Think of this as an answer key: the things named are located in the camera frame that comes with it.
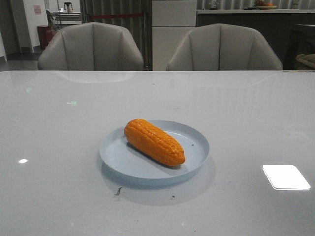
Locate grey right armchair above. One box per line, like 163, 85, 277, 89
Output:
167, 24, 283, 71

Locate red bin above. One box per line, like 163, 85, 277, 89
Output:
37, 26, 53, 50

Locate grey left armchair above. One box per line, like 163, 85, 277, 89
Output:
38, 22, 144, 71

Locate dark counter with white top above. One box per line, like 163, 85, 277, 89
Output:
196, 9, 315, 69

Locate fruit bowl on counter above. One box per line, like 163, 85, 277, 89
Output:
254, 0, 277, 10

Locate white cabinet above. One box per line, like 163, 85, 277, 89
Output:
152, 0, 197, 71

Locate red barrier belt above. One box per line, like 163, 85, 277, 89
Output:
91, 13, 144, 19

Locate beige cushion at right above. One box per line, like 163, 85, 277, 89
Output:
296, 54, 315, 70

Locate orange plastic corn cob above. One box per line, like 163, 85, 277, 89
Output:
124, 119, 186, 167

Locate grey armchair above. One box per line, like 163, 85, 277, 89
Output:
38, 22, 144, 71
167, 24, 283, 71

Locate light blue round plate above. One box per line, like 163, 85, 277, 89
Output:
99, 118, 210, 186

